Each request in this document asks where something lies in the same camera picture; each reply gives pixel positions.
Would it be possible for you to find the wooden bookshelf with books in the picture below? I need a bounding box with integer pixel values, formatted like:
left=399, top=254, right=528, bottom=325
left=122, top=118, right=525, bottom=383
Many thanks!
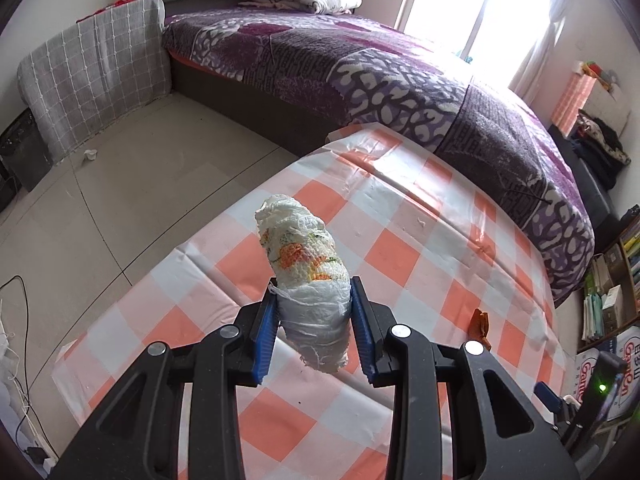
left=578, top=214, right=639, bottom=352

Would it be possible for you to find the ganten water carton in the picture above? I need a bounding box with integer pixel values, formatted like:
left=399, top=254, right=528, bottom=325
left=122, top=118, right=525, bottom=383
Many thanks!
left=573, top=348, right=600, bottom=402
left=617, top=326, right=640, bottom=413

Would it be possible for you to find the window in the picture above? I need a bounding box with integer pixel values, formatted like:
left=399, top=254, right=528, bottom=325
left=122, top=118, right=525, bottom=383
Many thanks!
left=401, top=0, right=551, bottom=86

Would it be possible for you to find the grey checkered cloth cover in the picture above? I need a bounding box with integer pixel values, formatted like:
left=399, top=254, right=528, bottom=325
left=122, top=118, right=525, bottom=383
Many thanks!
left=16, top=0, right=171, bottom=162

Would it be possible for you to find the pile of dark clothes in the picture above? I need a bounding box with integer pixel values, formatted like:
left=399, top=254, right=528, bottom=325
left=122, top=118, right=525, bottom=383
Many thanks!
left=568, top=110, right=631, bottom=191

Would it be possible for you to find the purple patterned bed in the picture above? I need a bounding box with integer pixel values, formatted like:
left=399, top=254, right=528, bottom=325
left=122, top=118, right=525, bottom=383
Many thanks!
left=163, top=6, right=594, bottom=302

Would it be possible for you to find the orange peel piece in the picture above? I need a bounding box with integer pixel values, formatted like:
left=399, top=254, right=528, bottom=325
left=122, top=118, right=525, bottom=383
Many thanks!
left=466, top=309, right=491, bottom=351

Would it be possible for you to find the lower Ganten water carton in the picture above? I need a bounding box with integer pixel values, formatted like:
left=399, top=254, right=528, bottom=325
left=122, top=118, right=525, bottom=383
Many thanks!
left=573, top=348, right=600, bottom=402

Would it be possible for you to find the orange white checkered tablecloth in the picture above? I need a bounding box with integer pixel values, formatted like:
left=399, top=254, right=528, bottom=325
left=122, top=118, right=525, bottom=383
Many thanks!
left=52, top=126, right=565, bottom=479

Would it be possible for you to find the upper Ganten water carton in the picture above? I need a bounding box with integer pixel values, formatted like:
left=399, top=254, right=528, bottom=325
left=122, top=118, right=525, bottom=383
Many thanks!
left=617, top=326, right=640, bottom=413

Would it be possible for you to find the pink drawer cabinet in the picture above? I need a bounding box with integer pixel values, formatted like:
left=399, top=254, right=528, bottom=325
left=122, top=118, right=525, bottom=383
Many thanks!
left=551, top=62, right=630, bottom=138

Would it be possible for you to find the white net tissue wad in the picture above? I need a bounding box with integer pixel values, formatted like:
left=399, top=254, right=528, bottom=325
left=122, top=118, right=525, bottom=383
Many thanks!
left=255, top=194, right=352, bottom=374

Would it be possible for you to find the sheer curtain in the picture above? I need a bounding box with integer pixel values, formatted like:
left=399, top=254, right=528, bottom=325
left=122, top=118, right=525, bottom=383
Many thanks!
left=509, top=0, right=570, bottom=105

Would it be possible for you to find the black bench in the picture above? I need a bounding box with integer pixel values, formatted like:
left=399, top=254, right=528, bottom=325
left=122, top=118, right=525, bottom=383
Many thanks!
left=548, top=125, right=620, bottom=254

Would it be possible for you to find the black floor cable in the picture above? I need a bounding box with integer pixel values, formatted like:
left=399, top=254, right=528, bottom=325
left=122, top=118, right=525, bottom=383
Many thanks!
left=0, top=274, right=57, bottom=466

